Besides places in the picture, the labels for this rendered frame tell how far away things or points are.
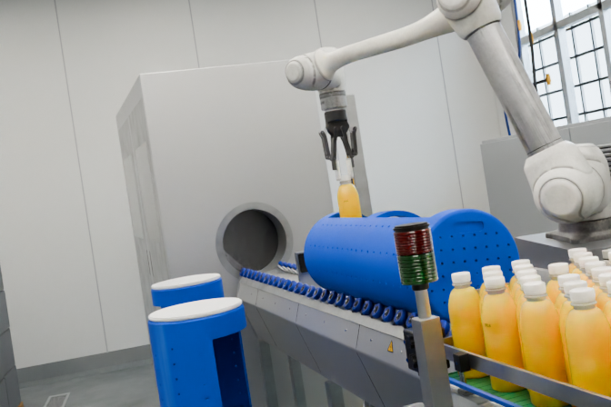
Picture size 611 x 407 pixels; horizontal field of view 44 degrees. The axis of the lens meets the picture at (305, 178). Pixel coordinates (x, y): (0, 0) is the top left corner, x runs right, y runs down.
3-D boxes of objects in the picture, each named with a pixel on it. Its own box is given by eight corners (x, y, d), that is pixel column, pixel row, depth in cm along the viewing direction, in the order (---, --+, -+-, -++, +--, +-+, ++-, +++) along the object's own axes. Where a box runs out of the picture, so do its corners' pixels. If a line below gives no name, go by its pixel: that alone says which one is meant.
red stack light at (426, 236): (423, 248, 132) (419, 226, 132) (440, 250, 126) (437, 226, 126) (390, 254, 130) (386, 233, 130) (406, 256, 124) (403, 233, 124)
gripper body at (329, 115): (342, 110, 259) (345, 136, 259) (319, 113, 256) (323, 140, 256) (350, 107, 252) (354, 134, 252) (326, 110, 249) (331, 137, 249)
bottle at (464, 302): (496, 366, 160) (483, 280, 161) (485, 375, 154) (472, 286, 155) (465, 365, 164) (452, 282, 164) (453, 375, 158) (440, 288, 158)
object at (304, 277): (323, 285, 305) (317, 248, 305) (326, 286, 301) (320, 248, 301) (300, 291, 302) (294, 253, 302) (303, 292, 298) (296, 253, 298)
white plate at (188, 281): (186, 274, 323) (186, 277, 323) (136, 288, 301) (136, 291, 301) (234, 272, 307) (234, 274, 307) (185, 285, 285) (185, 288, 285)
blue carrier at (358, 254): (381, 289, 269) (375, 209, 270) (525, 320, 186) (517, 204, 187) (305, 296, 260) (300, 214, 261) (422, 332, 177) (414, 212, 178)
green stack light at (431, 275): (427, 276, 132) (423, 249, 132) (445, 280, 126) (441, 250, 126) (395, 283, 130) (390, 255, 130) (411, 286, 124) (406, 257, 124)
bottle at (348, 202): (346, 236, 259) (337, 183, 259) (366, 233, 256) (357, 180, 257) (341, 239, 252) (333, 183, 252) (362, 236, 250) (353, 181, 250)
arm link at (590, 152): (618, 212, 225) (610, 138, 223) (609, 221, 209) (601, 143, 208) (562, 214, 233) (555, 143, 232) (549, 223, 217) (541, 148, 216)
